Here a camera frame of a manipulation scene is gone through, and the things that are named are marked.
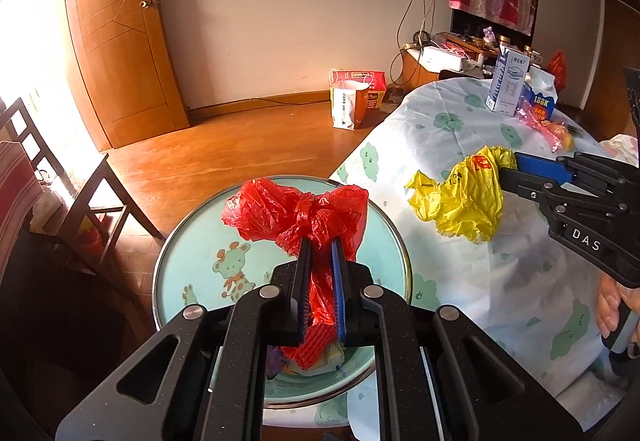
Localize pink plastic bag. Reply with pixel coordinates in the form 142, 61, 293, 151
515, 101, 563, 152

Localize white electronic box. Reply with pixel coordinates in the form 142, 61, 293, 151
422, 46, 466, 72

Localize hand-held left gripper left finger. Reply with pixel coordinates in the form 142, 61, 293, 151
55, 237, 313, 441

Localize teal enamel basin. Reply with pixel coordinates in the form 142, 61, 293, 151
151, 175, 413, 409

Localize dark wooden door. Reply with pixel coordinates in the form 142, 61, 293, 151
580, 0, 638, 142

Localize orange paper shopping bag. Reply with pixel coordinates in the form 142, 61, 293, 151
328, 68, 387, 110

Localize white lavender milk carton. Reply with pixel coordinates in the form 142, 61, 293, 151
485, 46, 531, 116

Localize yellow plastic bag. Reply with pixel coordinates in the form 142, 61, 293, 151
406, 146, 518, 244

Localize red striped cloth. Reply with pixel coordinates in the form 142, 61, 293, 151
0, 141, 43, 272

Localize dark wooden chair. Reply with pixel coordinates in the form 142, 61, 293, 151
0, 98, 166, 282

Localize purple foil wrapper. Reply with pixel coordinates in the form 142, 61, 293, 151
266, 346, 296, 379

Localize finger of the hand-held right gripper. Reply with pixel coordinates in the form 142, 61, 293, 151
515, 151, 640, 195
500, 168, 621, 233

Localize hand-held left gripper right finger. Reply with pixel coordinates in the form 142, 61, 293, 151
330, 237, 583, 441

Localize pink floral blanket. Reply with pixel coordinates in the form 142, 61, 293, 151
600, 133, 640, 162

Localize person's right hand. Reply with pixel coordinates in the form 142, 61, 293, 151
595, 273, 623, 338

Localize white paper shopping bag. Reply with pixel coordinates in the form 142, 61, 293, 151
331, 80, 373, 130

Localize black television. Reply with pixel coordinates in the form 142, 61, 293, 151
450, 8, 533, 46

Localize light wooden door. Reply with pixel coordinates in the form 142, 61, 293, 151
62, 0, 191, 152

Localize wooden television cabinet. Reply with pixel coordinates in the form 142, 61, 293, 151
400, 33, 501, 86

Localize blue white gable carton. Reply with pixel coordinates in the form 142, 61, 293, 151
519, 66, 557, 119

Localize yellow orange wrapper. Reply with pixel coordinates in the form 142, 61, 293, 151
542, 120, 577, 152

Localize hanging power cables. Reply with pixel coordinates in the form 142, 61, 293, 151
390, 0, 436, 86

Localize red bag on cabinet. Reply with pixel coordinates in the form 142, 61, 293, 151
546, 51, 568, 89

